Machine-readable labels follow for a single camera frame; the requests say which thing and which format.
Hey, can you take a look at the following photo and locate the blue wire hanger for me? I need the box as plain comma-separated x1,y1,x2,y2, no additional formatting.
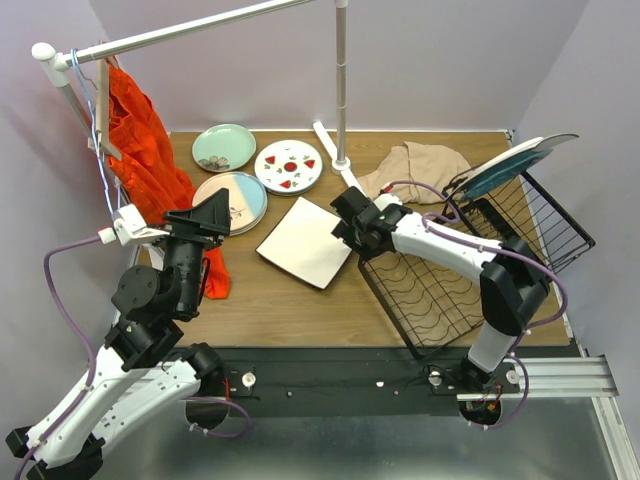
70,48,123,217

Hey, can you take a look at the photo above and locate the teal round plate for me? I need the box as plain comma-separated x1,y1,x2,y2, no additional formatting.
450,148,551,200

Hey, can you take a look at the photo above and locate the beige cloth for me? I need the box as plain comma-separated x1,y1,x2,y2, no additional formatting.
358,141,471,199

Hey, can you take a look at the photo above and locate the wooden clip hanger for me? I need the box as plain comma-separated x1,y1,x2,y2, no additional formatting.
88,55,121,161

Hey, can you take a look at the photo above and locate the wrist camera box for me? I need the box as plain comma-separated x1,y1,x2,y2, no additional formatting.
373,191,403,211
98,204,169,246

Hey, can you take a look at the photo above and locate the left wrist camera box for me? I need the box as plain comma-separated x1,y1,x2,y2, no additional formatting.
98,204,169,246

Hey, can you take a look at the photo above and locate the green round plate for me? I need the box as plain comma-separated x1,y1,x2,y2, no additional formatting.
191,124,257,173

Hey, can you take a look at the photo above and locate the cream and teal plate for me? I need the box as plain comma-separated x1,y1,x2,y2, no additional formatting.
192,171,268,236

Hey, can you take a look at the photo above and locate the black wire dish rack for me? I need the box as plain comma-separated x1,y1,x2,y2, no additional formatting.
358,173,595,359

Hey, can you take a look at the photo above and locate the large square green plate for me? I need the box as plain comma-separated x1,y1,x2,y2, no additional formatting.
256,197,351,289

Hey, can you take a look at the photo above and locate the orange garment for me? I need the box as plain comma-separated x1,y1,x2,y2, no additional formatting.
104,67,232,300

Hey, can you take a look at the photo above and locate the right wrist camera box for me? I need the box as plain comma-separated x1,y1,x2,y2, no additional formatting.
373,191,403,211

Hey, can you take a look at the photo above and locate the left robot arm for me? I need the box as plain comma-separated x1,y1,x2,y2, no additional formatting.
6,188,231,479

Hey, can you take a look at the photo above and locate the white blue rimmed plate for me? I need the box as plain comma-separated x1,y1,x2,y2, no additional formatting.
254,140,324,191

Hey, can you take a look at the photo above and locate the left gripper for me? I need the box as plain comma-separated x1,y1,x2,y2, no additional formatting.
147,186,233,316

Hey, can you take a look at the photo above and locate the white clothes rack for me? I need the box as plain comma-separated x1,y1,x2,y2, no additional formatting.
31,0,360,187

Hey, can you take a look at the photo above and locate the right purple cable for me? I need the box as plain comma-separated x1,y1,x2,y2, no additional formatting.
382,179,570,431

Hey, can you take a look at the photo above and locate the black mounting rail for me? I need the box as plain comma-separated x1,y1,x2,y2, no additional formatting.
216,347,521,418

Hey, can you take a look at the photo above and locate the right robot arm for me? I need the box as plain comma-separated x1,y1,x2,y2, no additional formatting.
331,187,552,392

